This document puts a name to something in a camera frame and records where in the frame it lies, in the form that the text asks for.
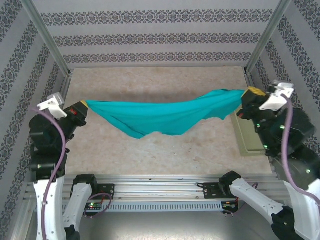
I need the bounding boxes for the teal t-shirt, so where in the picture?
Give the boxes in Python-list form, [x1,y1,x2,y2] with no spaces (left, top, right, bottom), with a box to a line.
[84,88,247,140]

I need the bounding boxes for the pale green plastic basket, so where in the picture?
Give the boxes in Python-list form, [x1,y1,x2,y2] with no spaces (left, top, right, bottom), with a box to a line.
[231,116,272,158]

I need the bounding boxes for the left small circuit board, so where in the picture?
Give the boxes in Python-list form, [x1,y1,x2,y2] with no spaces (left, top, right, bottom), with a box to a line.
[84,202,104,210]

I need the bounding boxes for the grey metal sheet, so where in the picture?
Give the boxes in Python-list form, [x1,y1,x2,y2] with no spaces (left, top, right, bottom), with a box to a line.
[11,197,307,240]

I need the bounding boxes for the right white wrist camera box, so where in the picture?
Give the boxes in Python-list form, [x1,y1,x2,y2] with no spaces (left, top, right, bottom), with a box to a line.
[258,79,295,118]

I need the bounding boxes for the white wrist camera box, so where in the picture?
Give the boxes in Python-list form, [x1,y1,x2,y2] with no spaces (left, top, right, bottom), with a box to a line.
[36,92,68,119]
[258,79,295,118]

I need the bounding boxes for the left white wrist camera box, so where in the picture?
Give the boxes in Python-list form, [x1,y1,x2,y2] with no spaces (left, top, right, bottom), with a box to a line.
[36,92,68,119]

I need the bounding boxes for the right aluminium frame post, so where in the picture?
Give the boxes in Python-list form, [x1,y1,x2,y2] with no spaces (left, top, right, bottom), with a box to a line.
[243,0,292,73]

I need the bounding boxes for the aluminium frame post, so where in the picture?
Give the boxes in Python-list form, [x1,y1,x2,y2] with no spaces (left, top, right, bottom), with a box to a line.
[243,0,292,73]
[21,0,74,77]

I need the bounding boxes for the left aluminium frame post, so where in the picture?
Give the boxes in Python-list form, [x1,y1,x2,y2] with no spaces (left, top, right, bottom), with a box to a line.
[21,0,74,77]

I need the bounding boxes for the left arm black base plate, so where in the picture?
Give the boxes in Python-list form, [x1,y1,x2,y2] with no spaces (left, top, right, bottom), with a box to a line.
[69,183,116,201]

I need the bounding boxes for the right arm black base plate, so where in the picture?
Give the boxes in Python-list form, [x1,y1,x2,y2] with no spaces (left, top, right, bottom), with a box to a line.
[202,181,250,200]

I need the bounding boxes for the aluminium mounting rail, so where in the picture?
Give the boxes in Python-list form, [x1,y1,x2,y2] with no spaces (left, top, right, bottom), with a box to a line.
[23,174,300,201]

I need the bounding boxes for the white slotted cable duct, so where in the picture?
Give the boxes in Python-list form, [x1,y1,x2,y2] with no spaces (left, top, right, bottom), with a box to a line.
[61,201,223,212]

